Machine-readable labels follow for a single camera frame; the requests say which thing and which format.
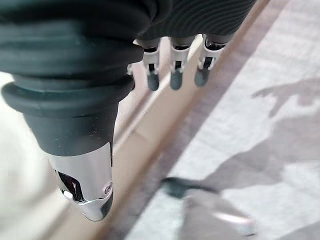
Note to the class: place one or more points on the white bed sheet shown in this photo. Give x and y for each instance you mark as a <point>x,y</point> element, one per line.
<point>20,175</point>

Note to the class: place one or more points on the light grey textured rug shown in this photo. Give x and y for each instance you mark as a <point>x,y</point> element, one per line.
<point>250,62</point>

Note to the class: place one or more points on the beige wooden bed frame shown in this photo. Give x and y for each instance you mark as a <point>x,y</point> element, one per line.
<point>142,157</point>

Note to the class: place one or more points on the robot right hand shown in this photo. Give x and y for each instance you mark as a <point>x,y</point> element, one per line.
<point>75,62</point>

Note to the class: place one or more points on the robot silver leg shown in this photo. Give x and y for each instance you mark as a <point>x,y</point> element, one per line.
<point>212,220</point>

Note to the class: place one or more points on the robot dark foot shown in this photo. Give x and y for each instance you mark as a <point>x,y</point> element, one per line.
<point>180,187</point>

